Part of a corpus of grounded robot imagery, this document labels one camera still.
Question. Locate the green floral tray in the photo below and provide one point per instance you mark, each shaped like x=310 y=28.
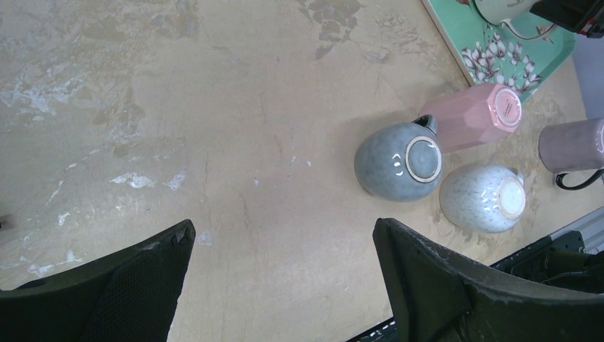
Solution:
x=492 y=54

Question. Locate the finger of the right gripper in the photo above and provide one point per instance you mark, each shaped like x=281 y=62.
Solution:
x=584 y=17

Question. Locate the blue-grey round mug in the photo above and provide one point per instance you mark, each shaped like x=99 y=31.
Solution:
x=401 y=162

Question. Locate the black base frame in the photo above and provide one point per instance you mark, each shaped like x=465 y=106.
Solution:
x=563 y=257

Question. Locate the pink faceted mug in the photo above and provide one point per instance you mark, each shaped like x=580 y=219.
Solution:
x=478 y=115

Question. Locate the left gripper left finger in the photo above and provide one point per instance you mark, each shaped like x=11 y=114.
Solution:
x=129 y=295

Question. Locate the pale speckled mug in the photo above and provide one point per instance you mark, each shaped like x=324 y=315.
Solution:
x=484 y=198

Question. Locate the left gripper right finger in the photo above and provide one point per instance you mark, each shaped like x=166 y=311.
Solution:
x=437 y=294

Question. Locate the mauve mug with black handle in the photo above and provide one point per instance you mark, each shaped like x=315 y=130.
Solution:
x=572 y=147

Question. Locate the cream white mug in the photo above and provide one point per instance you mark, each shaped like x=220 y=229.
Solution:
x=502 y=12

